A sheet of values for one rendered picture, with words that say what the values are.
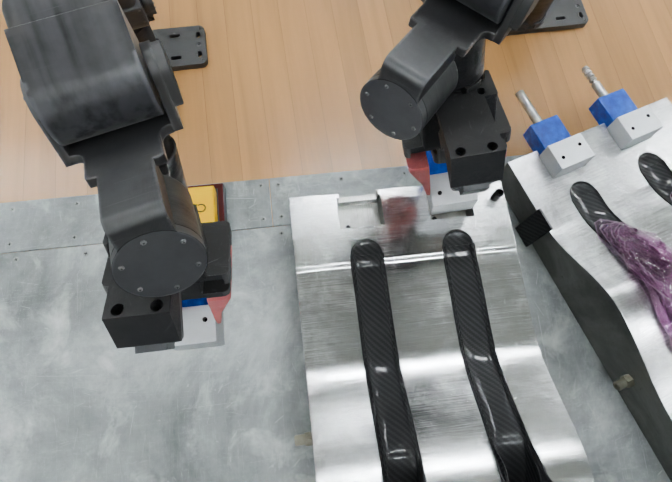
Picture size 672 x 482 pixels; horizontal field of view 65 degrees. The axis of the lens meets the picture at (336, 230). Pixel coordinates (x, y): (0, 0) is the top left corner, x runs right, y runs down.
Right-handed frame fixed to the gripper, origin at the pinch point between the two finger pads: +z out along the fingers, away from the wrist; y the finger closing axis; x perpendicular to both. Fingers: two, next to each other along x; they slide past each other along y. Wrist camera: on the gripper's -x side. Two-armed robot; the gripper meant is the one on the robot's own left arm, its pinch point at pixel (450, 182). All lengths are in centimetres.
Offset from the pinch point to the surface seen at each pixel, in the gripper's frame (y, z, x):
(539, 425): 4.1, 11.7, -23.6
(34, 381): -52, 10, -12
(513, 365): 3.4, 12.3, -16.8
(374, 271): -10.0, 6.4, -6.0
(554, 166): 14.6, 7.5, 6.8
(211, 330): -25.7, -1.6, -15.4
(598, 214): 19.3, 12.5, 1.8
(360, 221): -10.9, 5.6, 1.1
